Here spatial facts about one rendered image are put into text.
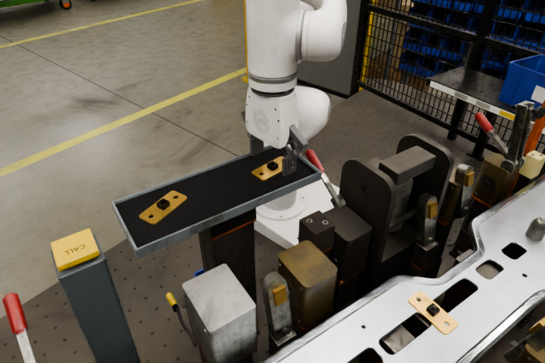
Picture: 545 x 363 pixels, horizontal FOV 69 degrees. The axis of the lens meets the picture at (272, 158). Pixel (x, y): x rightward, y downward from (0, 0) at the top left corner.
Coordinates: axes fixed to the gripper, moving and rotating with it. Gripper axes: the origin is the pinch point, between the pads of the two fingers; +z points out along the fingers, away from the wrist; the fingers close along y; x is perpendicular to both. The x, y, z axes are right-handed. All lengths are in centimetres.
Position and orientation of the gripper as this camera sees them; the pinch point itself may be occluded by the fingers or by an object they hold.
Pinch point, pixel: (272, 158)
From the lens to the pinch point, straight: 78.1
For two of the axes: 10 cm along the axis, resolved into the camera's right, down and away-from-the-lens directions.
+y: 6.8, 4.1, -6.0
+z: 0.0, 8.3, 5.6
